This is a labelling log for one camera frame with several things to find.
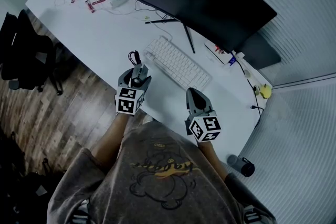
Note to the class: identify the black bag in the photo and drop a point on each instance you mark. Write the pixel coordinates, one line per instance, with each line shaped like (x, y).
(29, 191)

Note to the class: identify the dark grey flat pad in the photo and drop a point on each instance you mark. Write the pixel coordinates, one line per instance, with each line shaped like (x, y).
(261, 52)

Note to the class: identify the black computer mouse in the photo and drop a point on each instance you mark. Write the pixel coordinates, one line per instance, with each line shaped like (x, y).
(199, 101)

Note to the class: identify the black monitor stand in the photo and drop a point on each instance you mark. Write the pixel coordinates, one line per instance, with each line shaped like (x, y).
(187, 34)

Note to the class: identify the white keyboard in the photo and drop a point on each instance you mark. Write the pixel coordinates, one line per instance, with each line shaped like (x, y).
(176, 61)

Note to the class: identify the person's shoe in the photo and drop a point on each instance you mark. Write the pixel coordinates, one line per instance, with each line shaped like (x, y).
(81, 211)
(252, 215)

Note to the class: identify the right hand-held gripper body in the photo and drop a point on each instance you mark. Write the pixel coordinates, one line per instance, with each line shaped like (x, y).
(204, 127)

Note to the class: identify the black office chair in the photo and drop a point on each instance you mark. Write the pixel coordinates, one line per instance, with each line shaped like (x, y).
(23, 52)

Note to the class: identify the yellow toy figure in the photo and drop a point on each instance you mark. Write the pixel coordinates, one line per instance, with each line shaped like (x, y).
(265, 90)

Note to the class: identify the person's left shoe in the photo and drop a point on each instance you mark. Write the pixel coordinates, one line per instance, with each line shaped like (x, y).
(81, 211)

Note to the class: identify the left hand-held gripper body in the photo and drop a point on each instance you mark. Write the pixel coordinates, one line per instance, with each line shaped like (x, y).
(126, 102)

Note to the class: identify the person's grey printed shirt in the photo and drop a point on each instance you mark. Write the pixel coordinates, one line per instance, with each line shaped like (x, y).
(157, 178)

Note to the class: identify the grey and black bottle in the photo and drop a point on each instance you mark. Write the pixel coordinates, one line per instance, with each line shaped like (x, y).
(241, 165)

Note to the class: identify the white box with red print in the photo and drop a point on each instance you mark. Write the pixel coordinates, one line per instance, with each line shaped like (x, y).
(218, 52)

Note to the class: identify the black computer monitor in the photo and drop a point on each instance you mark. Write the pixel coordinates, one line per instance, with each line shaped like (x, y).
(199, 0)

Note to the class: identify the person's right shoe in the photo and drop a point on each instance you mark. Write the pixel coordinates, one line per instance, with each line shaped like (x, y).
(252, 215)

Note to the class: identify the person's left forearm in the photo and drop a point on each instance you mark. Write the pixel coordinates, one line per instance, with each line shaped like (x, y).
(111, 139)

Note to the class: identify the white power strip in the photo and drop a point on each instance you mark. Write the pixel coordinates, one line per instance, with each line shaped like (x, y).
(118, 1)

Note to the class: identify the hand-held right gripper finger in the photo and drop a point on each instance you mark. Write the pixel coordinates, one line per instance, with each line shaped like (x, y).
(189, 99)
(208, 105)

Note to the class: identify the person's right forearm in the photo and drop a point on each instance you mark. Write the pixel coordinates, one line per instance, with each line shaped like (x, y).
(212, 160)

